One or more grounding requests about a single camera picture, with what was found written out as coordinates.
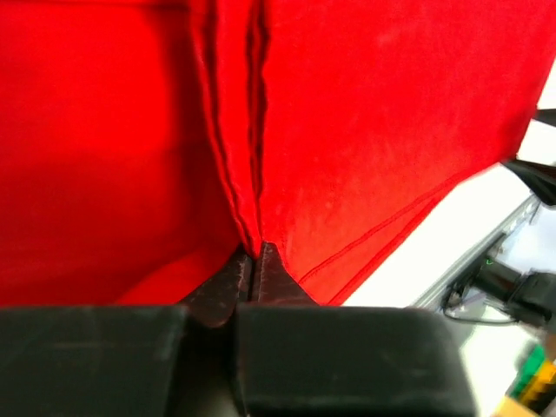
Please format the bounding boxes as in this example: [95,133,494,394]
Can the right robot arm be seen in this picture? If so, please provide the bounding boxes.
[502,108,555,208]

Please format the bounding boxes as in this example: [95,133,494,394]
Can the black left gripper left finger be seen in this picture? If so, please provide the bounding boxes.
[1,252,252,416]

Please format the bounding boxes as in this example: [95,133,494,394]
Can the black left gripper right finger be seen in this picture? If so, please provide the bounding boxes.
[234,242,477,416]

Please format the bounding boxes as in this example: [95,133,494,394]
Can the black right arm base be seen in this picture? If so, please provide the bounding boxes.
[440,254,555,333]

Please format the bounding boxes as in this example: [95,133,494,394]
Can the red trousers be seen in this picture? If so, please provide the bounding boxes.
[1,1,555,306]

